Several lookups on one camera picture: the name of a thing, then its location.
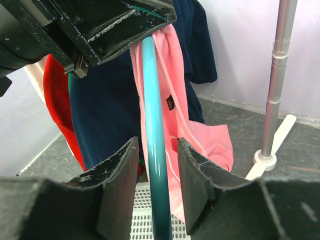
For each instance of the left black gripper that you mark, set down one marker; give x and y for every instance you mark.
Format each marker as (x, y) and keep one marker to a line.
(37, 30)

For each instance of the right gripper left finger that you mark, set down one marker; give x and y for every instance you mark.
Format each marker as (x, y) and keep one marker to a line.
(96, 205)

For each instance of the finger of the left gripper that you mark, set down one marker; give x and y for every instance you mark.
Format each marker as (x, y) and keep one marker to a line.
(100, 30)

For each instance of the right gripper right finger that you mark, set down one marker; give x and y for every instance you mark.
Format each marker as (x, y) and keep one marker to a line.
(219, 205)

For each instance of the teal blue hanger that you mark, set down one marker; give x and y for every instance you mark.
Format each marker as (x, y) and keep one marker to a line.
(157, 162)

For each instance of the pink t shirt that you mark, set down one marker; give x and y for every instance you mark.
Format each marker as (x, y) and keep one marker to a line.
(213, 142)

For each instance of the white t shirt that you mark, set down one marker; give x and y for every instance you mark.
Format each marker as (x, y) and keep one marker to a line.
(35, 73)

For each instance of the red t shirt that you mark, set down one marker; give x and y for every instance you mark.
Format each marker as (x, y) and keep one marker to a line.
(57, 100)

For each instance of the green t shirt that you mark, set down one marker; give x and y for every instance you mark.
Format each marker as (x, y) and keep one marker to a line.
(70, 77)

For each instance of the navy blue t shirt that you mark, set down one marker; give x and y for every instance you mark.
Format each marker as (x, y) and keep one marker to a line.
(104, 105)

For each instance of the white plastic basket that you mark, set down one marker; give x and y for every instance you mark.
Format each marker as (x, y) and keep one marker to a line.
(141, 224)

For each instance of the silver clothes rack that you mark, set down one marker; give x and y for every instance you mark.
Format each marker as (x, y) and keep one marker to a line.
(265, 159)

